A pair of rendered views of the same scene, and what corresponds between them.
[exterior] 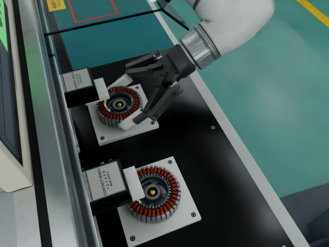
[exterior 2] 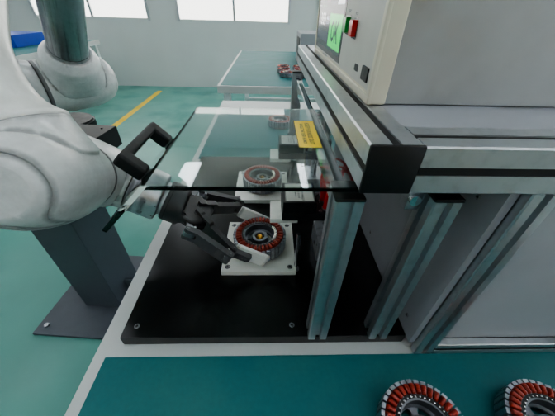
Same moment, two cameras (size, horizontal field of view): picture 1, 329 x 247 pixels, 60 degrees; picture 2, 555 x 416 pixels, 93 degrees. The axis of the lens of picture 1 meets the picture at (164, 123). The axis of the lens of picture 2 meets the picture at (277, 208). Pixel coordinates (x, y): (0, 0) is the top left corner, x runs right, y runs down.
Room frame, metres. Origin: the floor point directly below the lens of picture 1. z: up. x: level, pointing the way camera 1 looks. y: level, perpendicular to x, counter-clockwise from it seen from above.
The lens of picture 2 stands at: (0.83, 0.27, 1.20)
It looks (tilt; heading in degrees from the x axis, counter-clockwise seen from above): 38 degrees down; 199
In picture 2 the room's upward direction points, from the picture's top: 2 degrees clockwise
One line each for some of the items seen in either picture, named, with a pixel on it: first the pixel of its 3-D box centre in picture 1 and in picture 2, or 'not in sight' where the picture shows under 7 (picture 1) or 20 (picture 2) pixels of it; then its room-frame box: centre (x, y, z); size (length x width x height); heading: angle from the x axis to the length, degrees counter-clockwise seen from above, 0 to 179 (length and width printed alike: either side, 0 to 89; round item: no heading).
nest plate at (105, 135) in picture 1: (121, 112); (259, 246); (0.45, 0.11, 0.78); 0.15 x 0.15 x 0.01; 21
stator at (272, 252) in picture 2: (119, 106); (259, 238); (0.45, 0.11, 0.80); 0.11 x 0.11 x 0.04
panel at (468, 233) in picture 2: not in sight; (372, 163); (0.25, 0.30, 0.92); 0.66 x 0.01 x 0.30; 21
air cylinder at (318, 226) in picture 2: not in sight; (325, 239); (0.40, 0.25, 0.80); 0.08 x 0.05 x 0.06; 21
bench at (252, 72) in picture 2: not in sight; (286, 103); (-1.95, -0.59, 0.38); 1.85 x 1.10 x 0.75; 21
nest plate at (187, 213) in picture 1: (152, 198); (262, 186); (0.23, 0.02, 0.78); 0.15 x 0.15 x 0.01; 21
